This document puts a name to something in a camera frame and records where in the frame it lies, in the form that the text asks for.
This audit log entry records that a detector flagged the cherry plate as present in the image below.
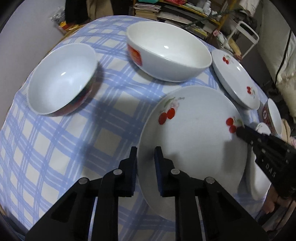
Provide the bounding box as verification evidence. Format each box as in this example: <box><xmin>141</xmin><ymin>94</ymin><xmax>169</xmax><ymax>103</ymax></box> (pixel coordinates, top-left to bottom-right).
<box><xmin>240</xmin><ymin>122</ymin><xmax>273</xmax><ymax>201</ymax></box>
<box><xmin>137</xmin><ymin>86</ymin><xmax>247</xmax><ymax>221</ymax></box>
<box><xmin>211</xmin><ymin>49</ymin><xmax>260</xmax><ymax>110</ymax></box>

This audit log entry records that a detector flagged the patterned bowl with red seal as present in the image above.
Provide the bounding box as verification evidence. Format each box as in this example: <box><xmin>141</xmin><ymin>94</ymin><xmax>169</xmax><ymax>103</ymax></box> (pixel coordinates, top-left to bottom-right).
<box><xmin>262</xmin><ymin>98</ymin><xmax>282</xmax><ymax>137</ymax></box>

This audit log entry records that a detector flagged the small red-sided bowl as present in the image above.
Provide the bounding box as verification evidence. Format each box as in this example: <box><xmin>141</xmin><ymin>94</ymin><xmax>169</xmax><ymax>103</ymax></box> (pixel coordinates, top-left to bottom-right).
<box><xmin>27</xmin><ymin>43</ymin><xmax>98</xmax><ymax>116</ymax></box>

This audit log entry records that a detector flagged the large white bowl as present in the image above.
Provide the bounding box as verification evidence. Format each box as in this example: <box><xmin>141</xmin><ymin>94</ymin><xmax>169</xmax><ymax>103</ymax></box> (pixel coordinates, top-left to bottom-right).
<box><xmin>126</xmin><ymin>21</ymin><xmax>212</xmax><ymax>82</ymax></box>

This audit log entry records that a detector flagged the person's right hand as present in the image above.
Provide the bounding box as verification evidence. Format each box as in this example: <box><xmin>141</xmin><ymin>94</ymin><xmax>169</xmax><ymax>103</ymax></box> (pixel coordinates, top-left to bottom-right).
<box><xmin>262</xmin><ymin>185</ymin><xmax>283</xmax><ymax>214</ymax></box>

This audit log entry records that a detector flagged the blue plaid tablecloth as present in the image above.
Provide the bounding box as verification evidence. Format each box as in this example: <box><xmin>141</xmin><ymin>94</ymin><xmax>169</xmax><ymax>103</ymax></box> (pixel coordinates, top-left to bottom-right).
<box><xmin>0</xmin><ymin>15</ymin><xmax>271</xmax><ymax>241</ymax></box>

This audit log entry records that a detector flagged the cream office chair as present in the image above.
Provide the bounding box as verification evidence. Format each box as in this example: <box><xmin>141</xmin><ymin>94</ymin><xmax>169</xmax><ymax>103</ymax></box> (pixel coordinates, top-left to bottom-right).
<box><xmin>258</xmin><ymin>1</ymin><xmax>295</xmax><ymax>117</ymax></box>

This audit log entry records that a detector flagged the white metal trolley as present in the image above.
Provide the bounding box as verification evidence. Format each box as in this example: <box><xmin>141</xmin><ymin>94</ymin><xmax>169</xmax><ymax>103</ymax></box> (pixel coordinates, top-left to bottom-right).
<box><xmin>217</xmin><ymin>19</ymin><xmax>259</xmax><ymax>61</ymax></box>

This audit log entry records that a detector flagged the wooden bookshelf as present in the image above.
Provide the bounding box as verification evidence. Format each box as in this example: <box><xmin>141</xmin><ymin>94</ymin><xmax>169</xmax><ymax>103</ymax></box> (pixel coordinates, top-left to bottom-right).
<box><xmin>132</xmin><ymin>1</ymin><xmax>236</xmax><ymax>42</ymax></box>

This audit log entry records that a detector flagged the stack of books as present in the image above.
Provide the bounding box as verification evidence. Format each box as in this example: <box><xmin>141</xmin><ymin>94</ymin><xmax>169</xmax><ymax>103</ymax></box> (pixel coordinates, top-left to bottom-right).
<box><xmin>133</xmin><ymin>3</ymin><xmax>161</xmax><ymax>21</ymax></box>

